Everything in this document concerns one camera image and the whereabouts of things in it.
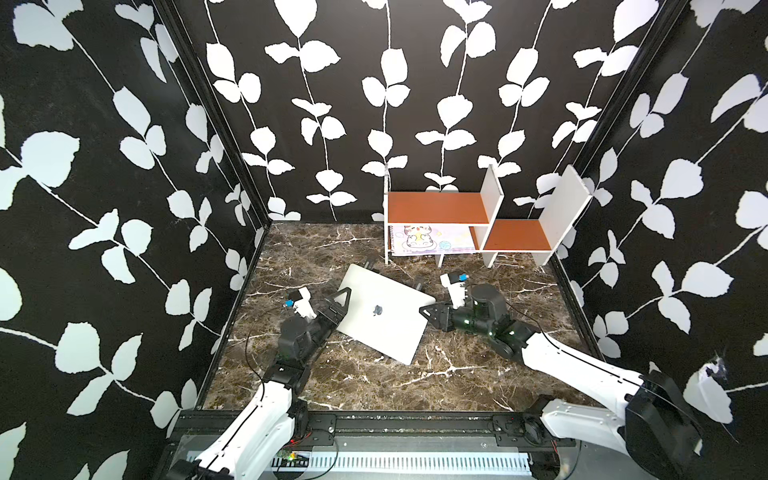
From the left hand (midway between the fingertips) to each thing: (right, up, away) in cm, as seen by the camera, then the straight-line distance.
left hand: (349, 293), depth 78 cm
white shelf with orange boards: (+28, +21, +27) cm, 44 cm away
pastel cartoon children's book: (+19, +15, +21) cm, 32 cm away
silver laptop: (+9, -8, +12) cm, 17 cm away
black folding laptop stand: (+4, +7, +17) cm, 19 cm away
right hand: (+19, -4, 0) cm, 20 cm away
